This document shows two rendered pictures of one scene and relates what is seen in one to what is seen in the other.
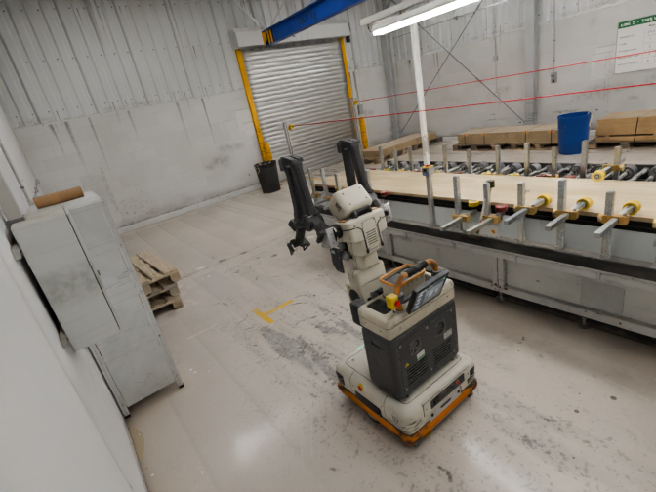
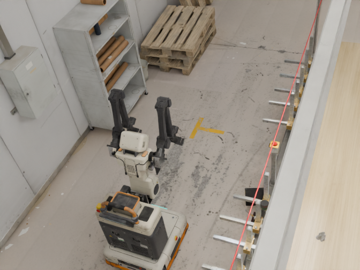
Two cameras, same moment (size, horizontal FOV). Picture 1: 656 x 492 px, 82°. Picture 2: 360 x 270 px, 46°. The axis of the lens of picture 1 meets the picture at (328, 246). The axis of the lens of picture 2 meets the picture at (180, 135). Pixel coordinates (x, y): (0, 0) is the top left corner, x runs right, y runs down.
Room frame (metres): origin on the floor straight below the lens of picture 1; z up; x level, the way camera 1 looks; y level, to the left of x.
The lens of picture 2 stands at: (1.27, -2.63, 3.74)
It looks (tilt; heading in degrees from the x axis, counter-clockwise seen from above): 44 degrees down; 62
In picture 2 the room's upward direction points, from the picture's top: 10 degrees counter-clockwise
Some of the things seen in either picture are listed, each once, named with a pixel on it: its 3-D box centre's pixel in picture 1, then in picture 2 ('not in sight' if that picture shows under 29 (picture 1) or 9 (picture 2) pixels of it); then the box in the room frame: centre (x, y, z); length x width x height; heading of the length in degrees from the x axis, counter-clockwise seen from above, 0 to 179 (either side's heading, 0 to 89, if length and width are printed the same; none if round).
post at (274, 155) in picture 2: (430, 200); (274, 167); (3.01, -0.92, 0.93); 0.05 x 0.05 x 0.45; 33
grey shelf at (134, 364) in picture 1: (107, 297); (106, 65); (2.75, 1.78, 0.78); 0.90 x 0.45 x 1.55; 33
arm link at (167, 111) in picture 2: (349, 174); (167, 118); (2.45, -0.24, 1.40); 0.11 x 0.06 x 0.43; 123
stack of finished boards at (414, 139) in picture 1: (398, 143); not in sight; (11.02, -2.59, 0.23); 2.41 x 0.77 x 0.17; 125
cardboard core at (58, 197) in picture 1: (59, 197); (93, 0); (2.84, 1.84, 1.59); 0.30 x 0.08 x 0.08; 123
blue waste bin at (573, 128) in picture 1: (574, 133); not in sight; (7.07, -4.99, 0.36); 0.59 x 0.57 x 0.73; 123
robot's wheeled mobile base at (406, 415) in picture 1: (403, 375); (147, 238); (1.94, -0.30, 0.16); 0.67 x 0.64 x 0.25; 32
